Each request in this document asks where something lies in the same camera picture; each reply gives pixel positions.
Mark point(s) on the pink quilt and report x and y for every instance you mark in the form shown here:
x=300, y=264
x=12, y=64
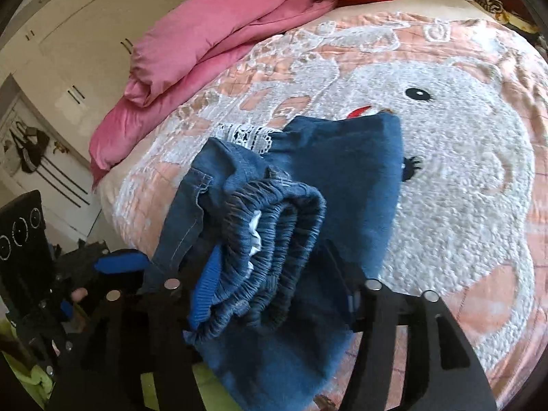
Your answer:
x=205, y=51

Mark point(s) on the white door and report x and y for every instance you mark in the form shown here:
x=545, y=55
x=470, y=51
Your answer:
x=55, y=192

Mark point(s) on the black hanging bag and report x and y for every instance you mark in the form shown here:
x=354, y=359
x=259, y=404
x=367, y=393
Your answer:
x=33, y=150

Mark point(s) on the blue denim pants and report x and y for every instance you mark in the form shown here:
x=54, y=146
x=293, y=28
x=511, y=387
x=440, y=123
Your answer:
x=342, y=171

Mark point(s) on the white wardrobe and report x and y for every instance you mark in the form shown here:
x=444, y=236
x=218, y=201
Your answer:
x=85, y=17

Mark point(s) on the person's left hand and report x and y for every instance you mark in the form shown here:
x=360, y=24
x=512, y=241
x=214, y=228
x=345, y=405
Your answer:
x=79, y=295

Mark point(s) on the pink white printed blanket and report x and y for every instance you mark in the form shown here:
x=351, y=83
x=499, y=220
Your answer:
x=449, y=137

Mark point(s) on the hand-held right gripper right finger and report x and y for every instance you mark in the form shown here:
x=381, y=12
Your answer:
x=342, y=282

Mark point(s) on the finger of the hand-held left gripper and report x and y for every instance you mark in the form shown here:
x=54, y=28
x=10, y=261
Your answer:
x=120, y=263

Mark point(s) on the person's left forearm green sleeve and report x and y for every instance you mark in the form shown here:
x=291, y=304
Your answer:
x=21, y=372

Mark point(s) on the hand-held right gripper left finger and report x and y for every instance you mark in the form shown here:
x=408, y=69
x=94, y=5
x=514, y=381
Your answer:
x=205, y=291

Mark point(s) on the person's green garment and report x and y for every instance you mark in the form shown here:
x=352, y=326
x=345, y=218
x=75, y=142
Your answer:
x=212, y=383

